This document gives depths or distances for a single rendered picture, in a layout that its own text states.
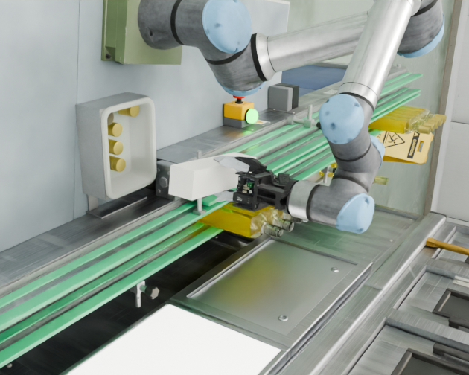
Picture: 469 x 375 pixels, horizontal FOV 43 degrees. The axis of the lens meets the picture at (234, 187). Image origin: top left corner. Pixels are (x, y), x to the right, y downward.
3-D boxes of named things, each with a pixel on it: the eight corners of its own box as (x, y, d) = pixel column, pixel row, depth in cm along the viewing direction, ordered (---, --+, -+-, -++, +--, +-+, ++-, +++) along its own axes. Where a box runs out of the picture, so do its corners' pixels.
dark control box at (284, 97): (266, 108, 211) (287, 111, 207) (267, 85, 209) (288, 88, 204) (278, 103, 218) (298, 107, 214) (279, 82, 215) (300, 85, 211)
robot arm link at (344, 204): (380, 205, 115) (364, 243, 112) (328, 193, 121) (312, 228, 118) (373, 184, 109) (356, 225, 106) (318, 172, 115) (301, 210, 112)
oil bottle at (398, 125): (362, 127, 258) (426, 138, 244) (362, 114, 256) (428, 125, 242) (367, 124, 263) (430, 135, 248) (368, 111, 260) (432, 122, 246)
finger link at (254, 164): (237, 151, 126) (270, 170, 122) (240, 150, 127) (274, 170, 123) (229, 170, 127) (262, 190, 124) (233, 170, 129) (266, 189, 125)
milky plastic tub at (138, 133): (83, 194, 145) (109, 202, 141) (75, 103, 137) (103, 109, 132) (132, 174, 159) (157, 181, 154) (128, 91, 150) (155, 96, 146)
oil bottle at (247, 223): (193, 221, 165) (258, 241, 154) (192, 202, 163) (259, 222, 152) (205, 214, 169) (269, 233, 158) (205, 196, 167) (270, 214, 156)
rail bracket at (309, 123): (284, 124, 199) (321, 131, 192) (286, 103, 196) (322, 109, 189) (290, 121, 202) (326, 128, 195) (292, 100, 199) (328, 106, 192)
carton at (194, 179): (170, 165, 122) (193, 171, 119) (234, 152, 142) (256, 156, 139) (168, 193, 124) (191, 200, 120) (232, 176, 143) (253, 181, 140)
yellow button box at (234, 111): (222, 124, 190) (242, 128, 186) (222, 101, 187) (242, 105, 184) (234, 120, 196) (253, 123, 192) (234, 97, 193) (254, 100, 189)
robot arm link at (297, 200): (325, 181, 118) (319, 219, 121) (304, 175, 121) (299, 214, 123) (308, 187, 112) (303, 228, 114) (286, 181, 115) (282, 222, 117)
